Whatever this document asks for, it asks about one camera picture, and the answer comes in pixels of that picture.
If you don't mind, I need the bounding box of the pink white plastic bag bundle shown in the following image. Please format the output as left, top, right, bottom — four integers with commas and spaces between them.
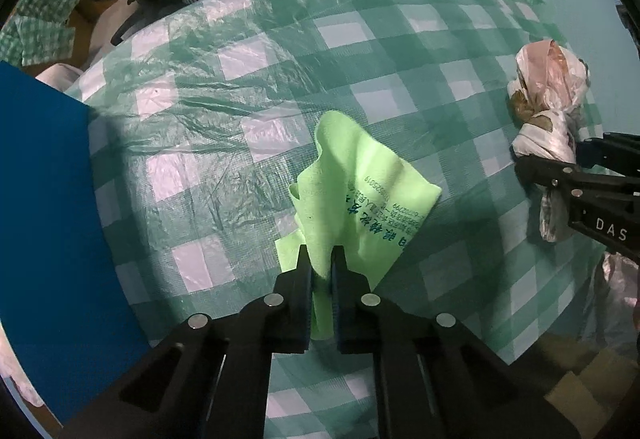
506, 38, 591, 245

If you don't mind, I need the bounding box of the light green microfiber cloth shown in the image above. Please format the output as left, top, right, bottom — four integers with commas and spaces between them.
276, 111, 442, 341

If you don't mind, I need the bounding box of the silver plastic bag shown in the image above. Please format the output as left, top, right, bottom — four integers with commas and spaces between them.
578, 251, 639, 361

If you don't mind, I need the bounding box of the green checkered tablecloth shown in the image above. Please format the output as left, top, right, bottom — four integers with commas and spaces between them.
62, 0, 609, 439

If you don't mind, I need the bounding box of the blue cardboard box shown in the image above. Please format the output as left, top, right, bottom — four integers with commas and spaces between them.
1, 63, 150, 422

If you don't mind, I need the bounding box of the green checkered cloth on box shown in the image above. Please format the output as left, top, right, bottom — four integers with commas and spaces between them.
0, 0, 79, 68

